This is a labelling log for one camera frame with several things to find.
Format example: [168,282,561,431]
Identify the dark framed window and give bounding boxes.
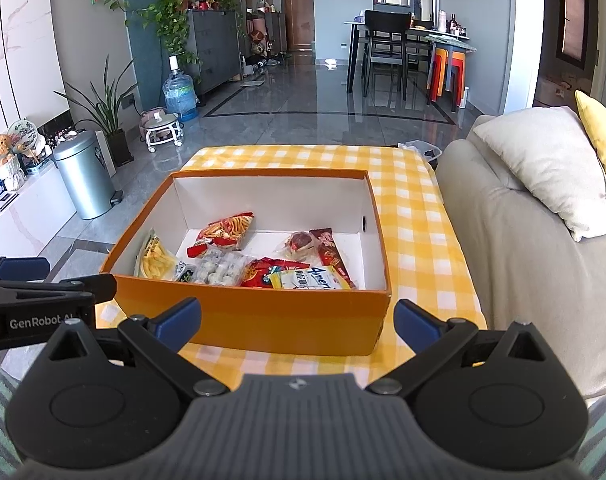
[556,0,591,71]

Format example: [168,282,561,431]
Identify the long leaf potted plant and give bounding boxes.
[55,55,138,167]

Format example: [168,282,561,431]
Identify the black dining chair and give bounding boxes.
[363,9,414,98]

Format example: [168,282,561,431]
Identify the silver trash can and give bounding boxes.
[53,130,124,221]

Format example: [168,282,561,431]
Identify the yellow checked tablecloth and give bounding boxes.
[93,145,489,391]

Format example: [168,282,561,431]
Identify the white pillow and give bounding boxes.
[472,107,606,243]

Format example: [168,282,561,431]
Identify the white console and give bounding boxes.
[0,165,78,256]

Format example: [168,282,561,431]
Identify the yellow pillow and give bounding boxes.
[574,90,606,241]

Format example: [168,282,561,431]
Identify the plastic bag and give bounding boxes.
[398,140,444,166]

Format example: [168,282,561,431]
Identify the red snack packet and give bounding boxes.
[240,257,311,288]

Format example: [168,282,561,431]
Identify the blue water jug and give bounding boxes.
[162,56,200,122]

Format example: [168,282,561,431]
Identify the yellow chips packet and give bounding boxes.
[134,229,181,281]

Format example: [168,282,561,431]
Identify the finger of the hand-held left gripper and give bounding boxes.
[0,256,51,281]
[0,274,118,306]

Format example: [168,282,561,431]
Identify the grey sofa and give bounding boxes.
[435,112,606,401]

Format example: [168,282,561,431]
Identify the clear packet of white candies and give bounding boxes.
[193,247,249,286]

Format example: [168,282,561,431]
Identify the teal striped cloth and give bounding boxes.
[0,362,606,478]

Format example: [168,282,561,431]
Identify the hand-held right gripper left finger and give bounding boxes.
[33,296,229,402]

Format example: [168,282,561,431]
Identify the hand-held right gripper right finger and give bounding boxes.
[365,299,564,400]

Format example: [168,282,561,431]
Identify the trailing green plant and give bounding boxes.
[128,0,201,66]

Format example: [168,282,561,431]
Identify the wooden door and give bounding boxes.
[283,0,315,52]

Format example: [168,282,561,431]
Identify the clear brown pastry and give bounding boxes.
[275,230,316,263]

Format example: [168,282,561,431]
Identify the brown chocolate bar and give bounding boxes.
[309,228,358,290]

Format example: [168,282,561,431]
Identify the orange stacked stools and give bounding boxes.
[427,47,468,111]

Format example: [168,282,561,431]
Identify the round hand fan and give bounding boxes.
[7,119,40,153]

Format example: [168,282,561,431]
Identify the dining table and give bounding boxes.
[343,19,479,96]

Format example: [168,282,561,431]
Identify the orange stick snack packet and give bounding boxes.
[187,211,256,258]

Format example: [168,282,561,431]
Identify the orange cardboard box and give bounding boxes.
[99,169,393,357]

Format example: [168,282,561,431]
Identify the grey cabinet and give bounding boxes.
[185,9,244,96]

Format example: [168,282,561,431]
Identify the white rolling stool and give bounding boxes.
[139,107,184,153]

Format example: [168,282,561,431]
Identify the brown plush bear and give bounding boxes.
[0,132,18,166]

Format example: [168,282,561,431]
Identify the white yellow snack packet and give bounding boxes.
[268,266,346,291]

